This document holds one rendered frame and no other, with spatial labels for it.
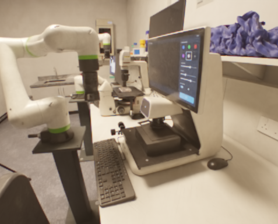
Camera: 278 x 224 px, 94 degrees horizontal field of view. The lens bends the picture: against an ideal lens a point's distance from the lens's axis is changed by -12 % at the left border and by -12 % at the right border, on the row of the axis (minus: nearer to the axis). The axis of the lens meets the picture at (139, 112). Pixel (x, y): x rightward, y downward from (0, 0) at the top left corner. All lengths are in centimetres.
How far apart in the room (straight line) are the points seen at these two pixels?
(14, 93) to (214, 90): 92
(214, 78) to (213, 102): 11
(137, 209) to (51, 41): 68
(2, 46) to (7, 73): 15
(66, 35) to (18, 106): 41
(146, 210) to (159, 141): 27
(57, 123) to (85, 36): 47
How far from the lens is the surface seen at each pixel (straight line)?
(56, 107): 85
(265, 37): 78
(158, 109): 64
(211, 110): 71
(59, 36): 64
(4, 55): 99
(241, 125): 106
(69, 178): 110
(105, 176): 70
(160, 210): 60
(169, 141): 66
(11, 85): 90
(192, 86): 52
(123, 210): 60
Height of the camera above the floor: 125
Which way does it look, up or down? 21 degrees down
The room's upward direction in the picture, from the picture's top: straight up
